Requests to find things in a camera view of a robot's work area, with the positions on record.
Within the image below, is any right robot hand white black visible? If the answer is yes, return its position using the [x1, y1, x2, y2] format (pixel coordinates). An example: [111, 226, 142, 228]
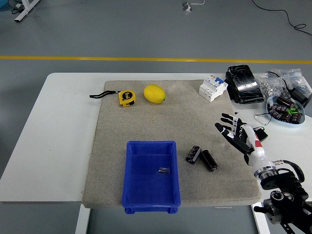
[214, 113, 273, 173]

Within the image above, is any dark cylindrical battery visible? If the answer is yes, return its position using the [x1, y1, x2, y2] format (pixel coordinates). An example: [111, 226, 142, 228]
[186, 145, 202, 165]
[200, 149, 218, 173]

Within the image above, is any brown cylindrical battery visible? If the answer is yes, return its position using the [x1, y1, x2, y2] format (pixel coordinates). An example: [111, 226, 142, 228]
[276, 96, 296, 109]

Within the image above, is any black wrapped box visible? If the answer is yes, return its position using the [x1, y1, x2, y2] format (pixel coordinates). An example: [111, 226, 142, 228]
[224, 64, 266, 105]

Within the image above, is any small black power adapter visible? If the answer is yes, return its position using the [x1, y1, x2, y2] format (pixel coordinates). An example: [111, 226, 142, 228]
[252, 127, 268, 142]

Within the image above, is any light blue bowl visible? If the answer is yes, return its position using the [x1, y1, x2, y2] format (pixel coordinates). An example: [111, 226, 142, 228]
[266, 96, 306, 128]

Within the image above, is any clear bag of metal nuts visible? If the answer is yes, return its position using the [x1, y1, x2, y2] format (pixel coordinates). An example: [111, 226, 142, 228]
[257, 72, 291, 98]

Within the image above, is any large black power adapter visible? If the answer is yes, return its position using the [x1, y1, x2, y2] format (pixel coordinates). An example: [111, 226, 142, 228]
[291, 87, 310, 108]

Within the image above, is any white circuit breaker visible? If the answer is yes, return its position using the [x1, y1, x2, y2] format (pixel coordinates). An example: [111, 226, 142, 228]
[198, 75, 229, 102]

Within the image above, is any white table leg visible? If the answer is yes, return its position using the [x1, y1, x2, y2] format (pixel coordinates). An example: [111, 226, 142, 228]
[251, 204, 271, 234]
[75, 203, 91, 234]

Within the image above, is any clear plastic bag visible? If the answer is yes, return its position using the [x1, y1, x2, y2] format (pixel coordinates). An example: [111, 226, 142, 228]
[271, 68, 312, 93]

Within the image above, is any grey-brown mat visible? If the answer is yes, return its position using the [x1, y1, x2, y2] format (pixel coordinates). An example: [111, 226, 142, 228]
[81, 79, 262, 209]

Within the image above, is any blue plastic bin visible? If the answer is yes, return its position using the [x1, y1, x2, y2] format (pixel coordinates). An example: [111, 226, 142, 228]
[121, 140, 182, 215]

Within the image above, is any yellow lemon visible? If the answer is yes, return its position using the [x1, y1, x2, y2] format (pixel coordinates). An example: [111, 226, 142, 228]
[143, 84, 167, 104]

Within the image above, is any yellow tape measure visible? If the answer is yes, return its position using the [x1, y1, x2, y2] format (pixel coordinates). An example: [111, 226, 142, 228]
[89, 89, 137, 108]

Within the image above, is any thin grey wire loop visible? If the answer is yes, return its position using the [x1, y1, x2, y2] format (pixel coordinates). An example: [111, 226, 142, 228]
[255, 112, 273, 126]

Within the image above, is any black floor cable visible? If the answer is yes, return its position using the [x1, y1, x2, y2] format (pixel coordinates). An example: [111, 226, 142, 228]
[251, 0, 312, 37]

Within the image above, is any white desk frame leg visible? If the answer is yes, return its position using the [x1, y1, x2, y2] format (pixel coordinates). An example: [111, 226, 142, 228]
[14, 0, 41, 24]

